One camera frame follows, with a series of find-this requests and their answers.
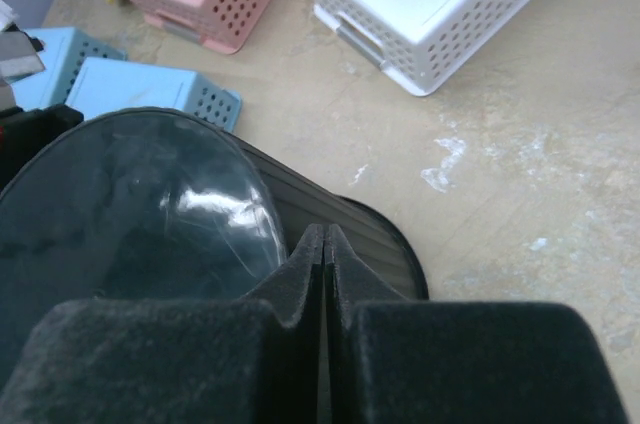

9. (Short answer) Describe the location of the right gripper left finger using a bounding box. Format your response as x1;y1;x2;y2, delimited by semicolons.
1;225;324;423

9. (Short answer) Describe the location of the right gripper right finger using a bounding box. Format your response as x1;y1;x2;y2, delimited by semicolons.
324;226;628;423

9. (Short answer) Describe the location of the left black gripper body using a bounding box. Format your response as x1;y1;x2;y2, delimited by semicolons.
0;104;84;188

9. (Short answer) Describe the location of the blue plastic basket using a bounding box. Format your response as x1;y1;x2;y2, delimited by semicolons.
66;57;242;132
10;27;128;111

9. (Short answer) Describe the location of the large black plastic bin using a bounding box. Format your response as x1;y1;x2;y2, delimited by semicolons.
0;107;430;303

